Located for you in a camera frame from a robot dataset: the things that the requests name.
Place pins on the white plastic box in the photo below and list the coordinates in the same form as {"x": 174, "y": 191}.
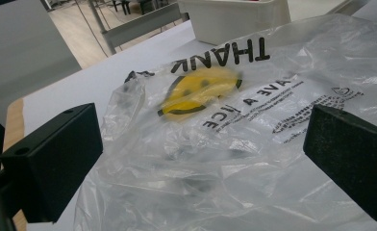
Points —
{"x": 234, "y": 19}

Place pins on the white cabinet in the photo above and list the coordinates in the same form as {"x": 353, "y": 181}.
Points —
{"x": 23, "y": 51}

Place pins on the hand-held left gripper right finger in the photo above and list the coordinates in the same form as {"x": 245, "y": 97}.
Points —
{"x": 353, "y": 160}

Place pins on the clear printed plastic bag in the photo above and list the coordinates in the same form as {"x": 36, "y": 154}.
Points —
{"x": 234, "y": 144}

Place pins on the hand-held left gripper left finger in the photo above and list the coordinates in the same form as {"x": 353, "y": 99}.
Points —
{"x": 55, "y": 160}

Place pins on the white metal desk frame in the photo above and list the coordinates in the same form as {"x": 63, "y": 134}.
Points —
{"x": 135, "y": 27}

